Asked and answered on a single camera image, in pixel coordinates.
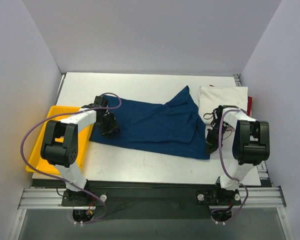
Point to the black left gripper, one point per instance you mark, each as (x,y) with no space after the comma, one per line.
(110,124)

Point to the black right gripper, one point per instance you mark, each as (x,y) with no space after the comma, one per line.
(212,139)

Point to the blue t shirt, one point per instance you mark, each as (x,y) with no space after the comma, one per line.
(173,128)

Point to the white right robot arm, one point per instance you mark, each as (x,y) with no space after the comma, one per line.
(250,147)

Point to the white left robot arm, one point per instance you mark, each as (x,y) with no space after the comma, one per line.
(60,145)

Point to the yellow plastic tray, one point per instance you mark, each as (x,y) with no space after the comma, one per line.
(83,141)

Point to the white folded t shirt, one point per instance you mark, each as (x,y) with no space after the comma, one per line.
(212,96)

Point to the red folded t shirt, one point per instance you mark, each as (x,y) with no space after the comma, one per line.
(249,105)

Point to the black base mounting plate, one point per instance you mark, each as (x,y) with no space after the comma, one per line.
(151,203)

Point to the aluminium frame rail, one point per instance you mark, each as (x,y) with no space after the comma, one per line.
(254,197)

